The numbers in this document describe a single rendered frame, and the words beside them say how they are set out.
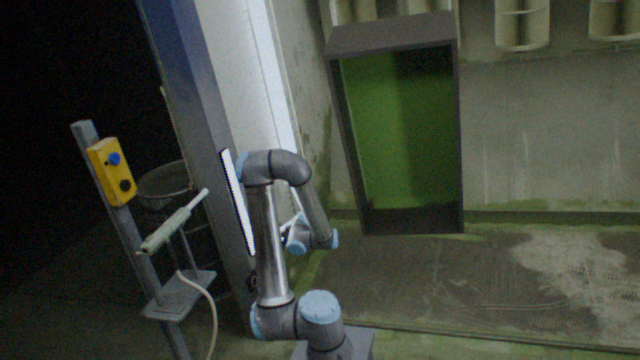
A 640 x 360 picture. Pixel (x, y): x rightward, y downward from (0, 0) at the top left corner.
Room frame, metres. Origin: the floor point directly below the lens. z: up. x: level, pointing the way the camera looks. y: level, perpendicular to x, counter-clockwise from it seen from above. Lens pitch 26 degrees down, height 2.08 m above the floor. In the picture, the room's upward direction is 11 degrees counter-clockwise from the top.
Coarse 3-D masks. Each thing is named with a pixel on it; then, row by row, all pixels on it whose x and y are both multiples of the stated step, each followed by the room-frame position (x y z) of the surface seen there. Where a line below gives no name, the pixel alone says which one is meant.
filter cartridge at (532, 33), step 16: (496, 0) 3.09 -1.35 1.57; (512, 0) 2.96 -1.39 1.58; (528, 0) 2.92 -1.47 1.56; (544, 0) 2.93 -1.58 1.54; (496, 16) 3.08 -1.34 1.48; (512, 16) 2.96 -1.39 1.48; (528, 16) 2.91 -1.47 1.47; (544, 16) 2.93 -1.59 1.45; (496, 32) 3.08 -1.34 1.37; (512, 32) 2.96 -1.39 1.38; (528, 32) 2.92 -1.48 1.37; (544, 32) 2.93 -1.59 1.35; (496, 48) 3.07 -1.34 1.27; (512, 48) 2.95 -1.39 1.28; (528, 48) 2.90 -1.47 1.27
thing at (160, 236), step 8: (208, 192) 2.05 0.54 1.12; (192, 200) 1.96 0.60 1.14; (184, 208) 1.88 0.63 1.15; (176, 216) 1.82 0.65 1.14; (184, 216) 1.84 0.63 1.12; (168, 224) 1.76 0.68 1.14; (176, 224) 1.78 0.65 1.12; (160, 232) 1.70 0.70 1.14; (168, 232) 1.73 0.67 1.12; (152, 240) 1.65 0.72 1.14; (160, 240) 1.67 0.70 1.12; (168, 240) 1.72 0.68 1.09; (144, 248) 1.61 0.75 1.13; (152, 248) 1.62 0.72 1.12; (168, 248) 1.71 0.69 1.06; (168, 256) 1.71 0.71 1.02; (176, 256) 1.73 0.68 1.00; (176, 264) 1.72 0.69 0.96
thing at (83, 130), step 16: (80, 128) 1.76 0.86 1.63; (80, 144) 1.78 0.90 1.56; (96, 176) 1.78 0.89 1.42; (112, 208) 1.77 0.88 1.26; (128, 224) 1.78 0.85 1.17; (128, 240) 1.76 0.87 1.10; (128, 256) 1.78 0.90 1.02; (144, 256) 1.79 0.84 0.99; (144, 288) 1.78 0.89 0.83; (160, 288) 1.80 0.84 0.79; (176, 336) 1.78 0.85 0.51; (176, 352) 1.77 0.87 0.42
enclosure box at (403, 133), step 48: (336, 48) 2.21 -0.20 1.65; (384, 48) 2.08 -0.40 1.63; (432, 48) 2.38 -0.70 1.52; (336, 96) 2.31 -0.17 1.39; (384, 96) 2.51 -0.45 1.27; (432, 96) 2.44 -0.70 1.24; (384, 144) 2.59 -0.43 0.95; (432, 144) 2.51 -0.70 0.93; (384, 192) 2.68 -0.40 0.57; (432, 192) 2.59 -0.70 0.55
